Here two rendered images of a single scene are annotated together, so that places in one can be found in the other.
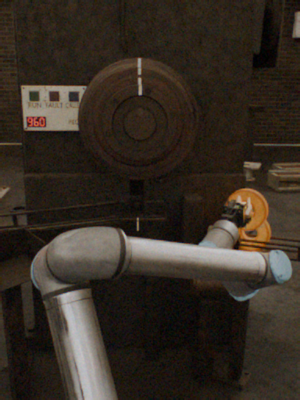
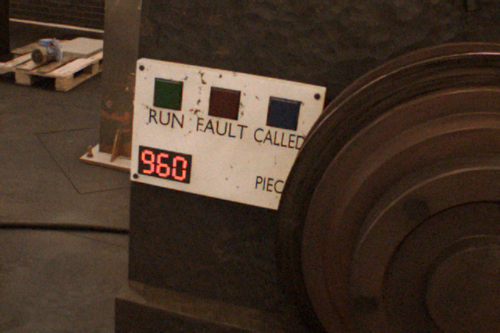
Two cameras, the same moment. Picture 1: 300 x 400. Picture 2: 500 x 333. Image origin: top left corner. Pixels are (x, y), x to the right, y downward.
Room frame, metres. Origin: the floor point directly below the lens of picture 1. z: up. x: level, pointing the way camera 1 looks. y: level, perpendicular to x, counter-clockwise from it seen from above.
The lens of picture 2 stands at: (0.96, 0.16, 1.44)
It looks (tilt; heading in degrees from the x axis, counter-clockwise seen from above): 22 degrees down; 14
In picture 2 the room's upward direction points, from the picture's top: 7 degrees clockwise
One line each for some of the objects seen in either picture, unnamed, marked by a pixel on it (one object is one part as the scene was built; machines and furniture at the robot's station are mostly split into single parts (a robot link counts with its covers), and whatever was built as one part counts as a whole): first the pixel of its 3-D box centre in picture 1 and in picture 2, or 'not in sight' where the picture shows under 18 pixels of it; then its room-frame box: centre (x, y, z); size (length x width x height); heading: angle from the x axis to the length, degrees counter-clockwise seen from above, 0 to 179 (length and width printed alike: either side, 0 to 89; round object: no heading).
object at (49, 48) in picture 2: not in sight; (53, 50); (5.32, 3.10, 0.25); 0.40 x 0.24 x 0.22; 5
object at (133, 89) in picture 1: (139, 123); (478, 283); (1.56, 0.04, 1.11); 0.28 x 0.06 x 0.28; 95
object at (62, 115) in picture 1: (55, 108); (222, 136); (1.74, 0.40, 1.15); 0.26 x 0.02 x 0.18; 95
